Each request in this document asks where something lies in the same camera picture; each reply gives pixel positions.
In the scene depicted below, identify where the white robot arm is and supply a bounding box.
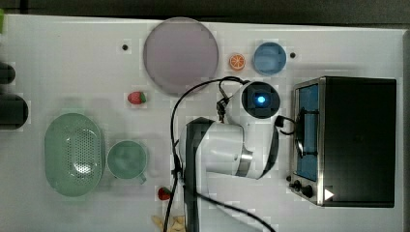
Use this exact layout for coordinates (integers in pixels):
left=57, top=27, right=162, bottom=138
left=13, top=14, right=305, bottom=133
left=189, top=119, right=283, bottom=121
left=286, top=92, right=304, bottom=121
left=179, top=81, right=280, bottom=232

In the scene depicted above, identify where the orange slice toy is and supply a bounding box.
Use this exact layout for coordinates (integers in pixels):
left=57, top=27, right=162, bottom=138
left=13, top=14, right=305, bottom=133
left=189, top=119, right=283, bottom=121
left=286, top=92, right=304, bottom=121
left=228, top=53, right=246, bottom=72

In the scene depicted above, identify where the grey round plate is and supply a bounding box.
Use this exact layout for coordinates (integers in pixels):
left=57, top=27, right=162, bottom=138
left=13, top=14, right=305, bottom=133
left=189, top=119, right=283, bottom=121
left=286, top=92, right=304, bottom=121
left=143, top=17, right=219, bottom=96

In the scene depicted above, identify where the red strawberry toy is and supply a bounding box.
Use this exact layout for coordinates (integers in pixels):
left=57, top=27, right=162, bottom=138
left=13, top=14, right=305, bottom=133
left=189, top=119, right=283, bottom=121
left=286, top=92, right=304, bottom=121
left=128, top=91, right=146, bottom=105
left=158, top=187, right=171, bottom=201

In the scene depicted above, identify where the blue bowl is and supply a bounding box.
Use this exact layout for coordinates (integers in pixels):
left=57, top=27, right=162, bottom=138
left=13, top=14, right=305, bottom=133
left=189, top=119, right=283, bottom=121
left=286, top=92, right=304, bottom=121
left=252, top=42, right=287, bottom=75

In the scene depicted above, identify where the green cup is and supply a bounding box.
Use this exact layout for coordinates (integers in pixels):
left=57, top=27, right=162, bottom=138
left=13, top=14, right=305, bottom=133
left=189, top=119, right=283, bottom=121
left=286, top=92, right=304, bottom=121
left=107, top=140, right=149, bottom=185

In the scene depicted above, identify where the beige food toy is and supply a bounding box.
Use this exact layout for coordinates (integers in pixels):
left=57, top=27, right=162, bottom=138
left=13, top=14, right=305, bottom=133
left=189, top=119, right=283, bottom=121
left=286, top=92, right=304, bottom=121
left=151, top=216, right=186, bottom=232

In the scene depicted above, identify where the silver toaster oven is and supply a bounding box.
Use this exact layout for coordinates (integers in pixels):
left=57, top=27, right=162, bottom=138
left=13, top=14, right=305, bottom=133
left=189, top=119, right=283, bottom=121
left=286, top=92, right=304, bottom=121
left=287, top=76, right=396, bottom=208

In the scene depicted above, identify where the black cylinder object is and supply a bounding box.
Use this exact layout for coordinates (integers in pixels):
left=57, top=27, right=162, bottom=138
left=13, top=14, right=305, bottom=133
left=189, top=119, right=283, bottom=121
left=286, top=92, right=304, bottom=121
left=0, top=63, right=15, bottom=84
left=0, top=94, right=29, bottom=130

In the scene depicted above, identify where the black cable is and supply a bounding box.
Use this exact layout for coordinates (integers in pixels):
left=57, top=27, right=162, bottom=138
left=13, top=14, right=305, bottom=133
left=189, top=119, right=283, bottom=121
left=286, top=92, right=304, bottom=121
left=162, top=75, right=277, bottom=232

